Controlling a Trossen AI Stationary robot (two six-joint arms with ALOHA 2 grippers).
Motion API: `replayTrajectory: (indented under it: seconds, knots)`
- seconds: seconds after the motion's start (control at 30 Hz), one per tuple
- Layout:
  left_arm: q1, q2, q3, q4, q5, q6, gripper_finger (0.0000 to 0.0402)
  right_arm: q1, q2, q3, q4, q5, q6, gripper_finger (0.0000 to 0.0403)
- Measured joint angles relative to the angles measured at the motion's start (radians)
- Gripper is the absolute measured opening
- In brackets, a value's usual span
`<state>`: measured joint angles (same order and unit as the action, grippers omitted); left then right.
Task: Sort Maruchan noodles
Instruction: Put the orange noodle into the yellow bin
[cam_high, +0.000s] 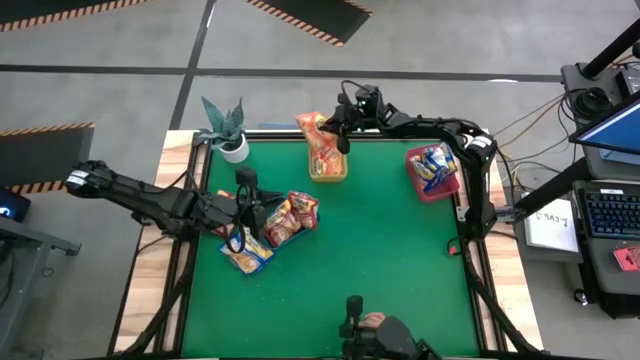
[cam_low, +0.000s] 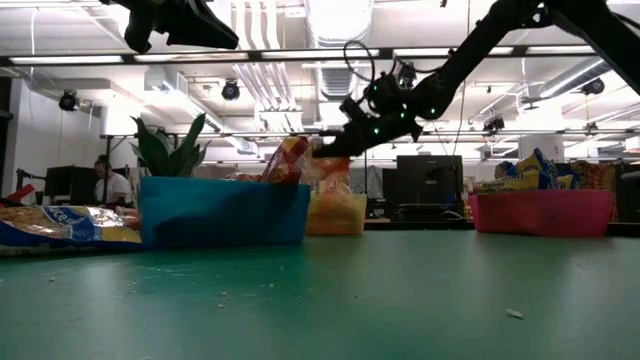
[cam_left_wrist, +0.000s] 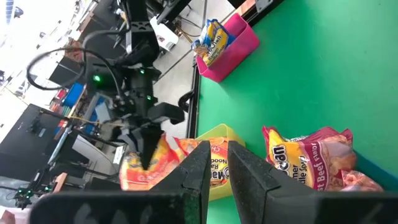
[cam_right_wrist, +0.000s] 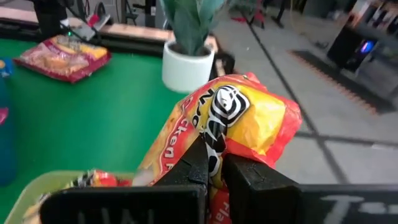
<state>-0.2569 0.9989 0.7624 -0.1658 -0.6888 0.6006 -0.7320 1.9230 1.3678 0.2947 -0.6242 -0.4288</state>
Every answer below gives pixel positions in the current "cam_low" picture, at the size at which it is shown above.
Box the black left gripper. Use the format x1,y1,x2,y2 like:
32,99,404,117
98,0,240,55

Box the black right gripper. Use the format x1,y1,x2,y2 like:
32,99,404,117
312,97,424,159

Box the yellow plastic bin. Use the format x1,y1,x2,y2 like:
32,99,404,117
304,192,370,237

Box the white ceiling pipes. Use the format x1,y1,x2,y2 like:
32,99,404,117
229,0,306,114

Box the black background monitor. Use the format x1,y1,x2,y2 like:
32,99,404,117
43,165,101,207
396,154,465,221

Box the green snake plant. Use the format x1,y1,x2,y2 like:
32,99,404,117
129,112,211,179

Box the blue plastic bin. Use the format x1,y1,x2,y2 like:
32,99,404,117
138,175,312,250

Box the overhead beam with light strips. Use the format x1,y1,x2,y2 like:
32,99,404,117
0,44,640,67

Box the green table mat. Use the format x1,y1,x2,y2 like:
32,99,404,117
0,230,640,360

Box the person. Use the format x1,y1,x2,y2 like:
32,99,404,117
92,153,136,207

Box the white cylinder tank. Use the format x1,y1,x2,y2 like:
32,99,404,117
518,133,566,164

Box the pink plastic bin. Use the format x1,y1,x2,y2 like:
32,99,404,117
468,188,615,239

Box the red strip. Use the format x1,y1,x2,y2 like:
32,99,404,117
0,183,40,207

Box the orange patterned cloth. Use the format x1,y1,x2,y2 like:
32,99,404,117
569,159,619,221

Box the dark chair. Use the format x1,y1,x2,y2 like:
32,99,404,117
617,169,640,225

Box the silver ceiling air duct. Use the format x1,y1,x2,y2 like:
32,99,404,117
537,55,614,100
304,0,375,101

